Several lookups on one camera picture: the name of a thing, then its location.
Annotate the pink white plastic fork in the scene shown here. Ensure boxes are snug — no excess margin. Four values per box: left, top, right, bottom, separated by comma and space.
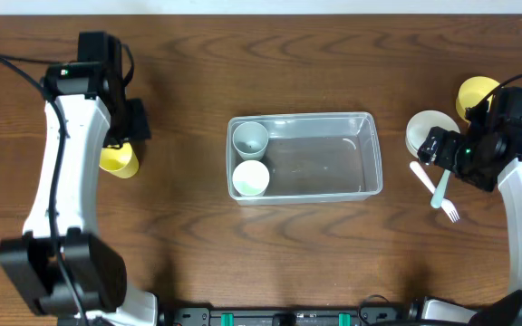
410, 161, 459, 223

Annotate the mint green plastic spoon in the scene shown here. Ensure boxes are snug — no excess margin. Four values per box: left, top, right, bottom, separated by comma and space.
430, 169, 450, 209

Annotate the white plastic cup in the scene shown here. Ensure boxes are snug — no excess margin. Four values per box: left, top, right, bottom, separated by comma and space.
232, 160, 270, 197

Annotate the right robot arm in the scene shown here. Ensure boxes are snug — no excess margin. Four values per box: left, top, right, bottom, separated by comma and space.
406, 86, 522, 325

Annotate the black cable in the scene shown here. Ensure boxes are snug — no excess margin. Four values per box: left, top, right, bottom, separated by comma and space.
478, 69, 522, 110
0, 43, 91, 326

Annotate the yellow plastic bowl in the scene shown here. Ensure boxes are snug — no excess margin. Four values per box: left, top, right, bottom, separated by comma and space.
455, 76, 499, 122

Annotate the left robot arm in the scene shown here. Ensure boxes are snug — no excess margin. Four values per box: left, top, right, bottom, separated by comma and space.
0, 32, 159, 325

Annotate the right black cable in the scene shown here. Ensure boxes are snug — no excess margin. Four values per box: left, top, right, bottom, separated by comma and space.
478, 69, 522, 110

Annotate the yellow plastic cup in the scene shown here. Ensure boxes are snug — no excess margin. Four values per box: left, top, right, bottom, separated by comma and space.
99, 143, 140, 178

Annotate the grey plastic cup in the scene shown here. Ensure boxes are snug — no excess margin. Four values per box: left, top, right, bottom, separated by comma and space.
232, 121, 269, 160

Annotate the white plastic bowl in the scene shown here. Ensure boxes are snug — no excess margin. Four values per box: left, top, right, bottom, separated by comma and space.
405, 110, 459, 158

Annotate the left black cable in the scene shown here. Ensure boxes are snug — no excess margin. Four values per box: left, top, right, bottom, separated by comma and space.
0, 43, 91, 326

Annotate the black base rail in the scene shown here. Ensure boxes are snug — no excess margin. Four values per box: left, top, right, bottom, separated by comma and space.
158, 303, 403, 326

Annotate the clear plastic container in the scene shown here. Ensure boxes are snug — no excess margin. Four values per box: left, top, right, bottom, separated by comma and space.
226, 111, 383, 206

